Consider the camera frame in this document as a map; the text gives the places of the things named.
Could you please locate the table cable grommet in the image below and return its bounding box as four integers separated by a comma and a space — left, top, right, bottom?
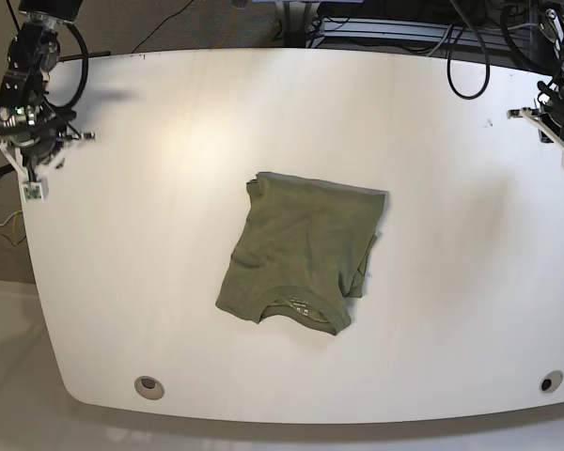
540, 370, 564, 394
134, 376, 165, 400

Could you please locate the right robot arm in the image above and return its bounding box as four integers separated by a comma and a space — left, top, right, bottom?
0, 1, 95, 189

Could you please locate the left table cable grommet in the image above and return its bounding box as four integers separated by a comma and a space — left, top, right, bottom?
134, 376, 165, 400

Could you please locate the yellow floor cable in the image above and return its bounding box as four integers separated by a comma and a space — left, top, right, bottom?
218, 7, 240, 49

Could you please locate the right arm black looped cable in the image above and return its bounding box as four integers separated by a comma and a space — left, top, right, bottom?
46, 23, 90, 112

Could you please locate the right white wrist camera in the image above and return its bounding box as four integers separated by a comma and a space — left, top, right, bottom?
21, 179, 49, 203

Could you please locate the olive green T-shirt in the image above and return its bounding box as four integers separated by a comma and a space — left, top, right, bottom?
215, 172, 388, 335

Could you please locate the right table cable grommet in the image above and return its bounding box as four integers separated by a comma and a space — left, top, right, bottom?
540, 370, 564, 394

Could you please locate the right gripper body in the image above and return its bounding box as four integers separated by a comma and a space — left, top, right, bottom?
0, 132, 96, 185

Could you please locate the aluminium frame rail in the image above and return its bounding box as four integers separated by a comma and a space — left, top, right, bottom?
309, 17, 518, 68

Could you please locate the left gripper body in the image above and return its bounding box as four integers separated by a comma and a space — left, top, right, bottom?
507, 103, 564, 150

